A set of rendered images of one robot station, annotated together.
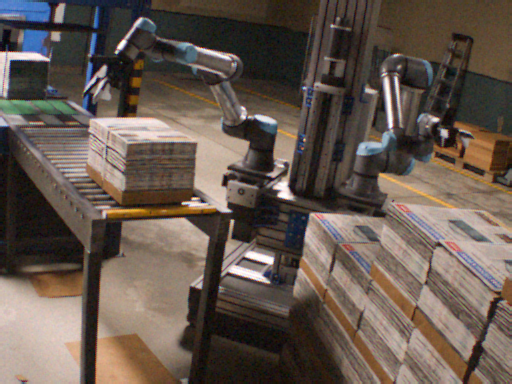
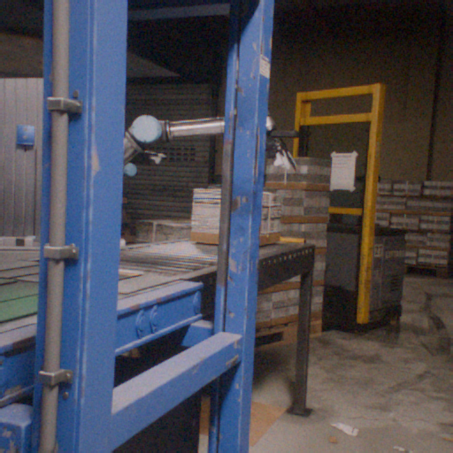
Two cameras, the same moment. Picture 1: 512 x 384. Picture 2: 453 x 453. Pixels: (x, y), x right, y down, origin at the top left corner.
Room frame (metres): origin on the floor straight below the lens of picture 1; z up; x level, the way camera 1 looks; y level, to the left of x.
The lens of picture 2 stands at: (3.50, 2.65, 1.03)
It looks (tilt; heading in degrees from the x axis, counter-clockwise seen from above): 4 degrees down; 240
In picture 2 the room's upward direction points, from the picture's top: 3 degrees clockwise
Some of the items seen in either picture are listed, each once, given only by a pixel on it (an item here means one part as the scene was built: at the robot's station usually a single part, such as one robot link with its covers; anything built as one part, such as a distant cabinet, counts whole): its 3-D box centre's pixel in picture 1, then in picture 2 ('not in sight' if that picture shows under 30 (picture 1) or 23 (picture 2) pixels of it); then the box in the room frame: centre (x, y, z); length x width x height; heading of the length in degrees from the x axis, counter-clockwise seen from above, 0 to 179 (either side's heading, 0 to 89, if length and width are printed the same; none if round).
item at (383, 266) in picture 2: not in sight; (351, 272); (0.24, -0.98, 0.40); 0.69 x 0.55 x 0.80; 106
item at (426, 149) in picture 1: (420, 147); not in sight; (2.42, -0.63, 1.12); 0.11 x 0.08 x 0.11; 100
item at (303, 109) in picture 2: not in sight; (296, 201); (0.68, -1.19, 0.97); 0.09 x 0.09 x 1.75; 16
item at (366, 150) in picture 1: (370, 157); not in sight; (2.66, -0.47, 0.98); 0.13 x 0.12 x 0.14; 100
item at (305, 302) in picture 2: (89, 333); (303, 340); (1.85, 0.50, 0.34); 0.06 x 0.06 x 0.68; 38
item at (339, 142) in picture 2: not in sight; (334, 165); (0.58, -0.88, 1.28); 0.57 x 0.01 x 0.65; 106
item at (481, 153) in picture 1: (477, 149); not in sight; (8.18, -2.98, 0.28); 1.20 x 0.83 x 0.57; 38
